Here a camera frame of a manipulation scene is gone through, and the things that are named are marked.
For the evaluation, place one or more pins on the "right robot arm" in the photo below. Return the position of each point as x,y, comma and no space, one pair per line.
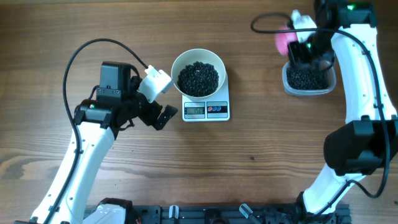
346,31

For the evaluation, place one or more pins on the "white bowl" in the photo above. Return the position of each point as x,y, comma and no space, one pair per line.
201,55

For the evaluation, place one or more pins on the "pink scoop blue handle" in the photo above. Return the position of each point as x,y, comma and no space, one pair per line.
283,38

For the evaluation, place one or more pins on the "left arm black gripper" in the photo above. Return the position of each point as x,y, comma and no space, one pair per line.
154,110

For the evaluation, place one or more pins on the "pile of black beans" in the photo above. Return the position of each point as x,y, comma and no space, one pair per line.
198,79

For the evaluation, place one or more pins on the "clear plastic container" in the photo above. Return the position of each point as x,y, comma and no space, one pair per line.
307,81

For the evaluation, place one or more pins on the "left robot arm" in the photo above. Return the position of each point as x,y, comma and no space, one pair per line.
110,109

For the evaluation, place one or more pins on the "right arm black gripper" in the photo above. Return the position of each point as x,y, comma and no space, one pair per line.
297,59

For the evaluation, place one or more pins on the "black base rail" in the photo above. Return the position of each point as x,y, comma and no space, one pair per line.
278,214

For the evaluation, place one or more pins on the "white digital kitchen scale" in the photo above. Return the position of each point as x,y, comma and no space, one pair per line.
214,108

